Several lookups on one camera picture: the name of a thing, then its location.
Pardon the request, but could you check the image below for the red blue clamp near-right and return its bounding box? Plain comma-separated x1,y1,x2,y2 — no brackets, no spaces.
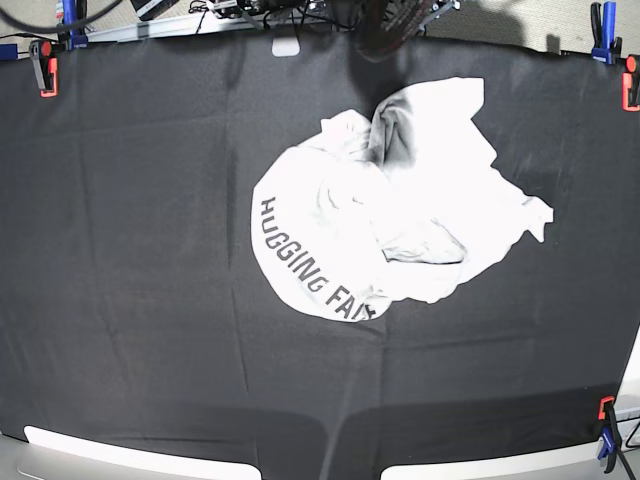
597,396,621,474

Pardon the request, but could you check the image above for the red black clamp far-left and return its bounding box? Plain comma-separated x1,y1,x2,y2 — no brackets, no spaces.
29,40,58,98

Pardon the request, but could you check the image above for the aluminium frame rail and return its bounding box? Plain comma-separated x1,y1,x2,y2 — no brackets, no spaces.
84,9,341,43

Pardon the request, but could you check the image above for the blue clamp far-left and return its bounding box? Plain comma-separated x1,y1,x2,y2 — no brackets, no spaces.
55,0,89,51

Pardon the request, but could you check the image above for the white Hugging Face t-shirt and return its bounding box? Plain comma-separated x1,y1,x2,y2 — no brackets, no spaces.
251,77,554,322

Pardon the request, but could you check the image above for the red black clamp far-right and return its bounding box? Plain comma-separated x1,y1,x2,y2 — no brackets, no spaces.
622,55,639,112

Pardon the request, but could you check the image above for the black red cable bundle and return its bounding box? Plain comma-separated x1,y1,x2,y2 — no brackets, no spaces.
355,0,436,60

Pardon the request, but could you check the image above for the black table cloth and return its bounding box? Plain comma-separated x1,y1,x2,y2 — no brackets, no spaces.
1,34,639,479

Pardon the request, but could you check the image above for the blue clamp far-right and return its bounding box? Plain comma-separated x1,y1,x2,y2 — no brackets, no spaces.
590,1,622,65

